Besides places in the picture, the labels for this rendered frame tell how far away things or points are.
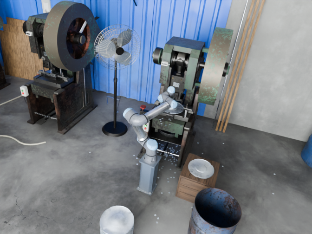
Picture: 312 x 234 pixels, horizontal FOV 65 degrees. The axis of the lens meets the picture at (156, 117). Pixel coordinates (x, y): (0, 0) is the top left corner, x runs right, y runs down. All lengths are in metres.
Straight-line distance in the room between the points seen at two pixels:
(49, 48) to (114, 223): 1.98
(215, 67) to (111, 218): 1.65
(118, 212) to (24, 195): 1.16
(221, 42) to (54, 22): 1.78
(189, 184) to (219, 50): 1.41
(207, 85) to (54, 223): 2.02
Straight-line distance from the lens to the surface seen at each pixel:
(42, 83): 3.77
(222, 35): 2.55
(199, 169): 2.80
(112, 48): 3.10
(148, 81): 4.33
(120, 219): 2.30
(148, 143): 2.51
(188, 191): 2.83
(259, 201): 3.28
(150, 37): 4.08
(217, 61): 2.40
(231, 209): 2.58
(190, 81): 2.76
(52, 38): 3.02
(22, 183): 3.22
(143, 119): 2.22
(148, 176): 2.73
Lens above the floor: 2.27
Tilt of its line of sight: 33 degrees down
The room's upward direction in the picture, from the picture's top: 7 degrees clockwise
